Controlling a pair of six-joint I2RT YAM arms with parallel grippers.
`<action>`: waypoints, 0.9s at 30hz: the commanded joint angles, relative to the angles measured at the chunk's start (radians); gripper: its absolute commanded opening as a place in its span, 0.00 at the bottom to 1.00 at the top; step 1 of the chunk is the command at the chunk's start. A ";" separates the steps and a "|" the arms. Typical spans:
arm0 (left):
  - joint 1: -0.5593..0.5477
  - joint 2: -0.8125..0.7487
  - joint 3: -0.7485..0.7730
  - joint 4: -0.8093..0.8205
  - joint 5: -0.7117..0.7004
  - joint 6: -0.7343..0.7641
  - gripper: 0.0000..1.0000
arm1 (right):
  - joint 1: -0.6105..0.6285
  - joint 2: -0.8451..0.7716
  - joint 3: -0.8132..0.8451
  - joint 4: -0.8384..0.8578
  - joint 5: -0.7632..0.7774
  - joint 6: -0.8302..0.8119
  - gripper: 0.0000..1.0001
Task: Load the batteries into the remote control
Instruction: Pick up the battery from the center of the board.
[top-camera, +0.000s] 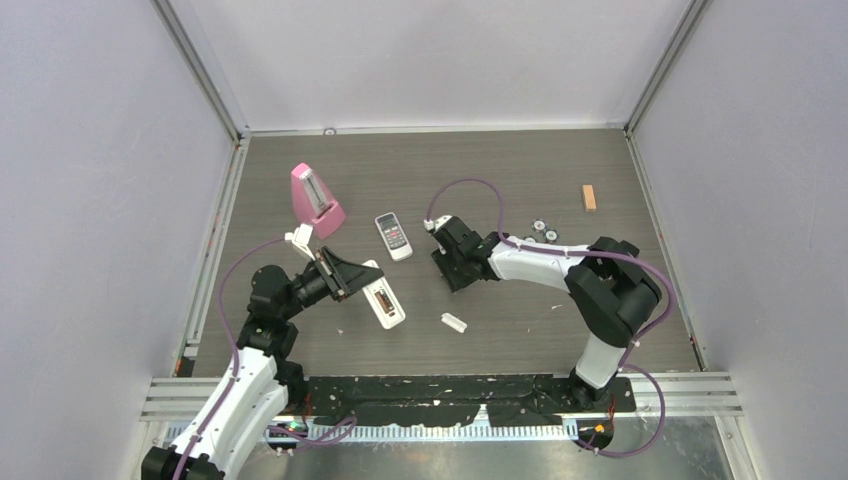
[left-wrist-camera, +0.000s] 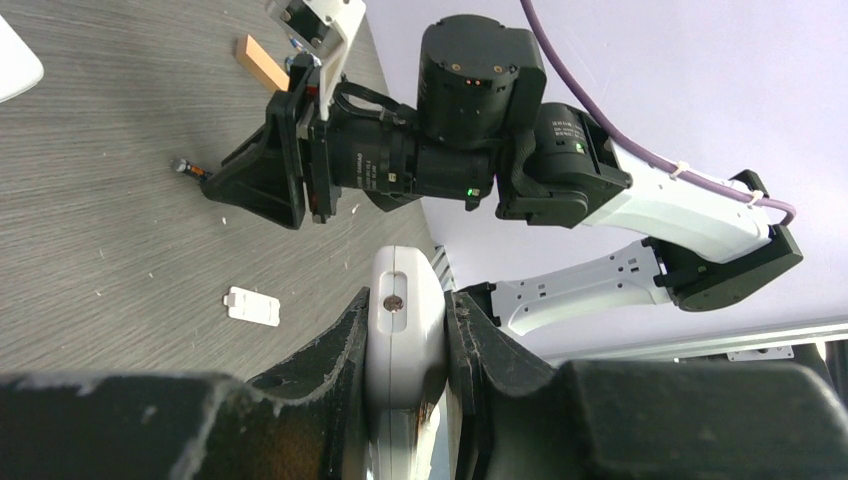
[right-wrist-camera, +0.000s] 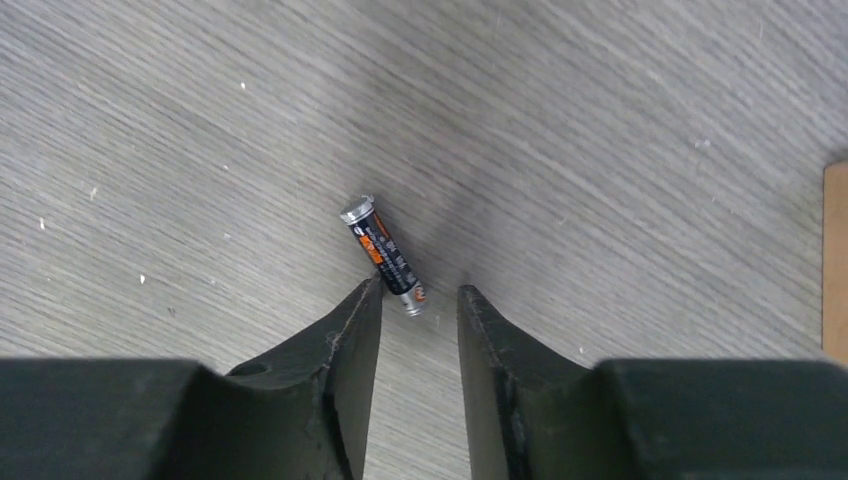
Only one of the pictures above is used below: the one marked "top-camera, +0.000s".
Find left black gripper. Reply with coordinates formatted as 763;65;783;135
280;246;381;320

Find large white remote control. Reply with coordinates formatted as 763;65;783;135
363;276;406;330

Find small white remote control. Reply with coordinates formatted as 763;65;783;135
374;212;413;262

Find white battery cover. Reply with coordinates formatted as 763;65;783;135
440;313;468;333

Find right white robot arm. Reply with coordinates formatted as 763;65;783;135
424;215;662;411

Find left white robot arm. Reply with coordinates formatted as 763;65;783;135
140;247;385;479

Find pink metronome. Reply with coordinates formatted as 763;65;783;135
290;163;346;240

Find small wooden block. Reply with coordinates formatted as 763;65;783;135
581;184;597;212

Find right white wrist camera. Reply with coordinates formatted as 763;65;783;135
423;215;453;234

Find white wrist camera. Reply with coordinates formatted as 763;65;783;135
284;223;315;261
423;215;453;234

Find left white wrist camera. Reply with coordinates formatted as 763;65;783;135
284;223;315;261

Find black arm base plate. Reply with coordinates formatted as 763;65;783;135
282;374;636;427

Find white slotted cable duct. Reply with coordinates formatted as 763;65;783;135
242;417;579;448

